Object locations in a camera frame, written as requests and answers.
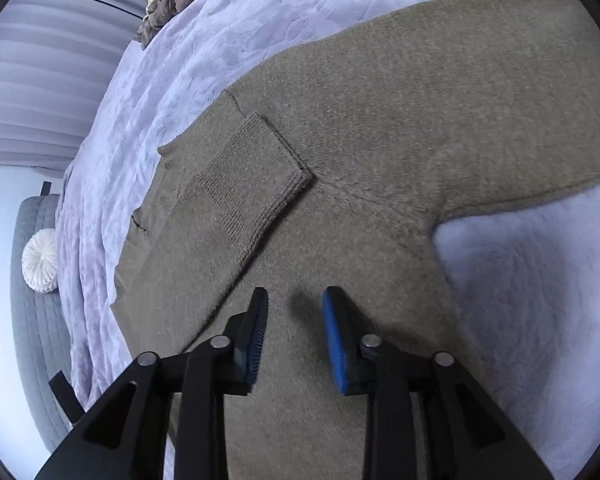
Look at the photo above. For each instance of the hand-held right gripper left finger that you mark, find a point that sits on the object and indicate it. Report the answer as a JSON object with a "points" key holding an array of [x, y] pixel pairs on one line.
{"points": [[256, 336]]}

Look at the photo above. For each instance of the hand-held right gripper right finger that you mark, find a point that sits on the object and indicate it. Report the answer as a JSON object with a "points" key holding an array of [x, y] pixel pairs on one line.
{"points": [[334, 340]]}

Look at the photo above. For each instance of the olive brown knit sweater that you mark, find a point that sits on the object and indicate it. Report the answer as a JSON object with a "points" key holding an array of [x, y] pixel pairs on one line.
{"points": [[380, 135]]}

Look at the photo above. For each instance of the grey quilted headboard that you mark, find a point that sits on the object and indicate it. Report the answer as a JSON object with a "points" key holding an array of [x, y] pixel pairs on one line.
{"points": [[40, 350]]}

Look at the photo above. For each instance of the white round ruffled pillow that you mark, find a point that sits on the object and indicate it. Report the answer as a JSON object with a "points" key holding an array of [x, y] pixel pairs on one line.
{"points": [[40, 260]]}

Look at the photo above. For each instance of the lavender textured blanket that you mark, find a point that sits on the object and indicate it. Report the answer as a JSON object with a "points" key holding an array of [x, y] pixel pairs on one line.
{"points": [[180, 60]]}

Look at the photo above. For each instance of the grey pleated curtain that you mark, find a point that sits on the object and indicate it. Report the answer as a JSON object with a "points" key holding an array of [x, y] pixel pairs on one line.
{"points": [[40, 85]]}

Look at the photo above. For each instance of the brown fuzzy cloth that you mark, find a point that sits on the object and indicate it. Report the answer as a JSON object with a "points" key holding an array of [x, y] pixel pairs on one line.
{"points": [[165, 15]]}

